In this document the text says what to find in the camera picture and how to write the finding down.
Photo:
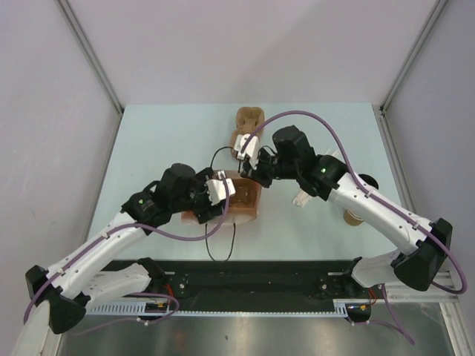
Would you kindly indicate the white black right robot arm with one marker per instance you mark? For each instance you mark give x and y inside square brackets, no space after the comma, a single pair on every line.
[419,242]

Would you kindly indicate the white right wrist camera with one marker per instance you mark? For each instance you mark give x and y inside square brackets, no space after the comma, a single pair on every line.
[247,149]

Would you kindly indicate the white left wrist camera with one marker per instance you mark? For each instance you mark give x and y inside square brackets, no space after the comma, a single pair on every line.
[220,188]

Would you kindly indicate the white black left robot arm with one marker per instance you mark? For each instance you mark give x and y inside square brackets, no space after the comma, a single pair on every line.
[69,287]

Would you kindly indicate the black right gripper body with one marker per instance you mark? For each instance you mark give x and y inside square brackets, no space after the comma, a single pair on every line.
[266,170]

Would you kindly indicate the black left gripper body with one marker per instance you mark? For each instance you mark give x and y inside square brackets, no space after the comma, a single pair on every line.
[200,199]

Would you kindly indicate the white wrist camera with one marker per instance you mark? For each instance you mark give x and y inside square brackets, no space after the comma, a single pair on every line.
[247,149]
[220,188]

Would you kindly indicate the orange paper gift bag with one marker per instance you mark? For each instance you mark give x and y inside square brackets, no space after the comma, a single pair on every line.
[243,208]

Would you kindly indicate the brown pulp cup carrier stack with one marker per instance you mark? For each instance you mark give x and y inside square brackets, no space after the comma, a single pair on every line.
[246,121]

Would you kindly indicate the stack of paper cups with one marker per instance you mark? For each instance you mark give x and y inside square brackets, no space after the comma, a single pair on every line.
[351,219]

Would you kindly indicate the white slotted cable duct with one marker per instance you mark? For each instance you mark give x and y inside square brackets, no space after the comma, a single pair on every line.
[131,308]

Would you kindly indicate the single brown pulp cup carrier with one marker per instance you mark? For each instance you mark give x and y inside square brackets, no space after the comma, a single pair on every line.
[245,194]

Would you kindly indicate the stack of black lids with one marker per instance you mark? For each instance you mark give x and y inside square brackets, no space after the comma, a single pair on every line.
[369,180]

